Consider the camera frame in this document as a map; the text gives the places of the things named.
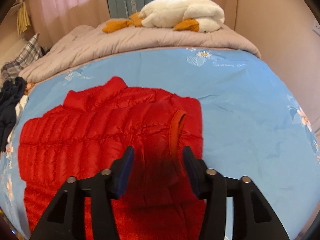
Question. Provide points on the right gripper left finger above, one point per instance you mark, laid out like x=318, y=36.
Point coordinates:
x=64, y=218

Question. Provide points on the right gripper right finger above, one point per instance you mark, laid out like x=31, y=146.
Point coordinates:
x=253, y=216

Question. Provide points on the red down jacket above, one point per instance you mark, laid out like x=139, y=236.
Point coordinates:
x=92, y=128

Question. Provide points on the navy clothes pile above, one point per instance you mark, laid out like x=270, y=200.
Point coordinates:
x=11, y=93

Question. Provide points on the blue floral bed sheet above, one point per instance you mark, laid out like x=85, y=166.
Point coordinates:
x=251, y=123

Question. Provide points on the white folded garment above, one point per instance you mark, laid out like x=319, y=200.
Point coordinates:
x=18, y=109

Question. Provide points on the plaid pillow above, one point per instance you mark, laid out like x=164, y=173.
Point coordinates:
x=30, y=53

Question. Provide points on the grey quilted duvet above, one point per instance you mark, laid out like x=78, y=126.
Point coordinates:
x=86, y=43

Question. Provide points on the white goose plush toy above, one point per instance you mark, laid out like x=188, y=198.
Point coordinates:
x=201, y=16

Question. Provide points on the white wall socket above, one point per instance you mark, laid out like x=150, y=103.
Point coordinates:
x=316, y=27

